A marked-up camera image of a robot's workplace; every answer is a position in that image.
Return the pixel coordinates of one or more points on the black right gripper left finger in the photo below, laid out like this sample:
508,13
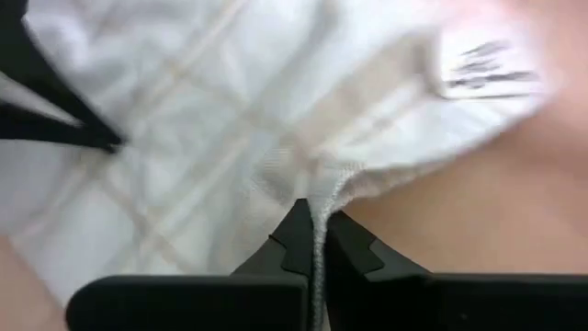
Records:
266,299

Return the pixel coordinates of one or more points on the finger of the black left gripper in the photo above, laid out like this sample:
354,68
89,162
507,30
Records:
41,73
46,131

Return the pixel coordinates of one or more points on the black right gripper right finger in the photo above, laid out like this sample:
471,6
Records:
413,303

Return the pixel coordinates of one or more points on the white waffle towel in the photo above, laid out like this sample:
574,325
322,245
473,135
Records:
229,115

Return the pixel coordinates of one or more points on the white handwritten paper tag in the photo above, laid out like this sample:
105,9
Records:
491,64

